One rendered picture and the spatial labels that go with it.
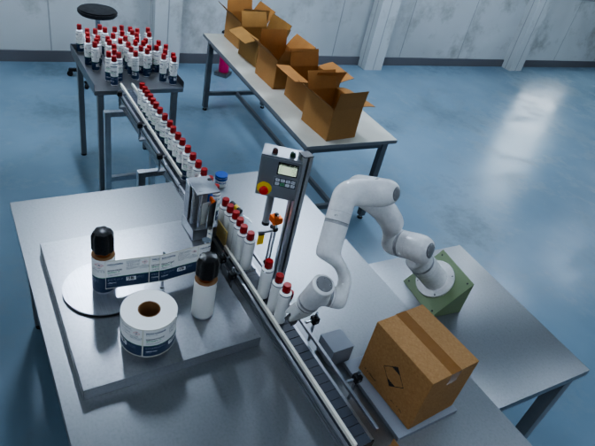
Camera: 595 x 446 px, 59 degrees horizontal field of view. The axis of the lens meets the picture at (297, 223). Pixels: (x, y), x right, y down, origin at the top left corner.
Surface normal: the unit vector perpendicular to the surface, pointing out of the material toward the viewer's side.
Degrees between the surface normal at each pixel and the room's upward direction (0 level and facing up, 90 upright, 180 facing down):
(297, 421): 0
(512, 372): 0
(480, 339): 0
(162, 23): 90
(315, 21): 90
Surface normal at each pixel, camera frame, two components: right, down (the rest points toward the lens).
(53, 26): 0.44, 0.60
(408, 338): 0.19, -0.79
